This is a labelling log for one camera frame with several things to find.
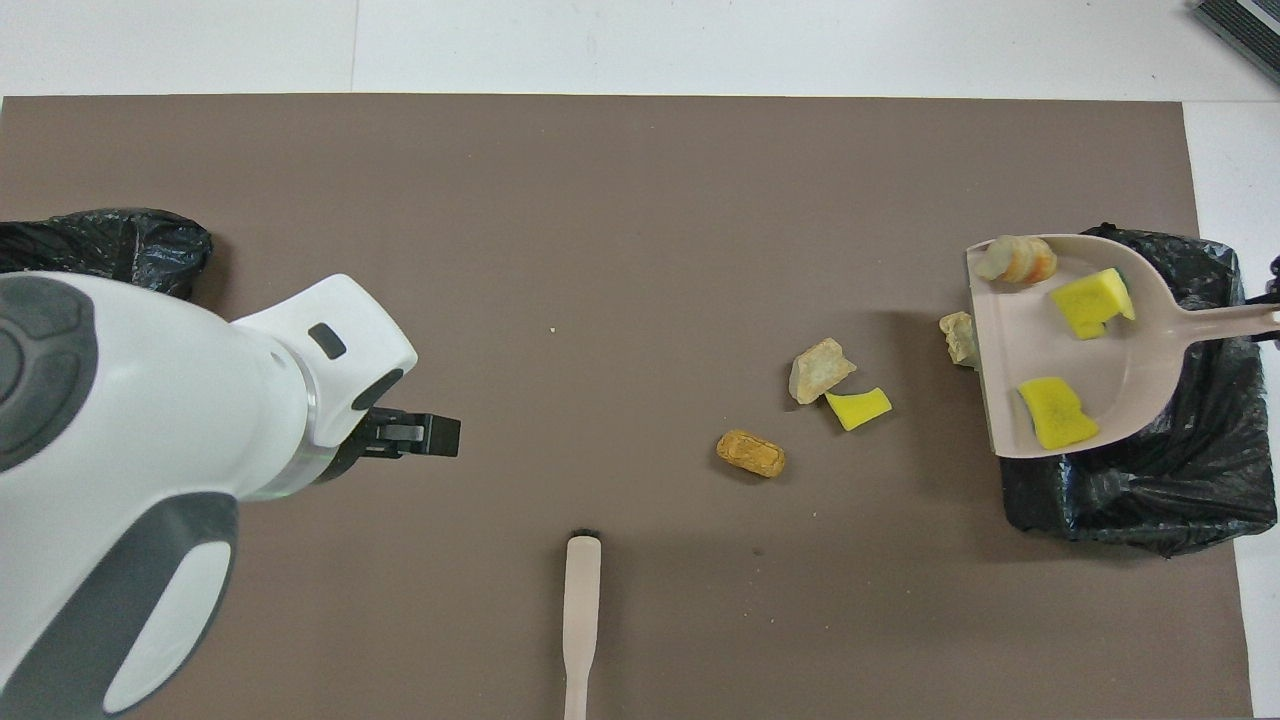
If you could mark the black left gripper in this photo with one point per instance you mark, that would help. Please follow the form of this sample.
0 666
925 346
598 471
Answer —
365 430

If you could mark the beige plastic dustpan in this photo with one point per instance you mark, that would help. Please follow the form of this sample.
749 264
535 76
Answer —
1100 370

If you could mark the yellow sponge with green pad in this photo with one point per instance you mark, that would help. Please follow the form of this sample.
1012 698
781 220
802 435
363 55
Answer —
1092 302

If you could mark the plain yellow sponge piece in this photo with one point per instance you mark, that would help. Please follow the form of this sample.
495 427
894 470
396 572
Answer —
1056 412

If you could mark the beige brush with black bristles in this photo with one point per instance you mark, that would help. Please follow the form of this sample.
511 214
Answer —
582 620

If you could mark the pale striped croissant piece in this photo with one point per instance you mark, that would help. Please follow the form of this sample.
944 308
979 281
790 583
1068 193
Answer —
1015 259

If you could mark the brown bread roll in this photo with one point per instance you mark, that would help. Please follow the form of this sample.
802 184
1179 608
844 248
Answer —
750 453

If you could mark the yellowish bread chunk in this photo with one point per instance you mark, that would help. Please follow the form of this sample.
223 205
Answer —
957 338

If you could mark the pale orange-tinged bread chunk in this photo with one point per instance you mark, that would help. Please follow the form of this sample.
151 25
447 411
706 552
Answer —
820 370

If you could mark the yellow sponge wedge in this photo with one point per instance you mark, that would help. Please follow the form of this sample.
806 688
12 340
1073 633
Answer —
858 408

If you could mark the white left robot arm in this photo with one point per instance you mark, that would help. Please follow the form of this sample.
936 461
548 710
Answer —
150 450

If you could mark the bin lined with black bag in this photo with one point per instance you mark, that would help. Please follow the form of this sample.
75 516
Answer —
130 250
1150 490

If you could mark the grey ribbed panel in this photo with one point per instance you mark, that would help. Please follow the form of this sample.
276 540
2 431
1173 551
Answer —
1245 30

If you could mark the brown table mat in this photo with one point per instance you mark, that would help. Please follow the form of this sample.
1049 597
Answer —
600 200

